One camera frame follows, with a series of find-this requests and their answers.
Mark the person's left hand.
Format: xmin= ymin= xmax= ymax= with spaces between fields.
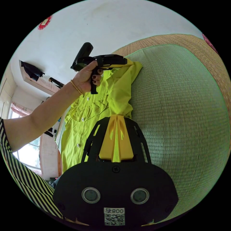
xmin=72 ymin=60 xmax=104 ymax=95

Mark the person's left forearm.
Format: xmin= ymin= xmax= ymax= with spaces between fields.
xmin=3 ymin=80 xmax=84 ymax=152

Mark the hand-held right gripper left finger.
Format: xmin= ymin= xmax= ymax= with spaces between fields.
xmin=99 ymin=115 xmax=118 ymax=161

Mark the person's body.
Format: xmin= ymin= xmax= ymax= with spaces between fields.
xmin=0 ymin=117 xmax=64 ymax=220

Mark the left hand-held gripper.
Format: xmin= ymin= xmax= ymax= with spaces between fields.
xmin=70 ymin=54 xmax=135 ymax=95

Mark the bed with woven mat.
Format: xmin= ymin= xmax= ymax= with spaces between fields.
xmin=55 ymin=33 xmax=231 ymax=223

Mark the window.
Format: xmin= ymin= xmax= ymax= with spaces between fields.
xmin=8 ymin=108 xmax=41 ymax=169

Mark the black hanging garment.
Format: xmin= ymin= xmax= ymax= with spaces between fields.
xmin=20 ymin=60 xmax=45 ymax=82

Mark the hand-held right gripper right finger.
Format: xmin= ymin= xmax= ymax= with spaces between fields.
xmin=112 ymin=115 xmax=135 ymax=162

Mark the pink curtain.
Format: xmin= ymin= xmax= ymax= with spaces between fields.
xmin=10 ymin=102 xmax=29 ymax=117

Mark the green short sleeve shirt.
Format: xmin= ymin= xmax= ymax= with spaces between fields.
xmin=60 ymin=61 xmax=143 ymax=175

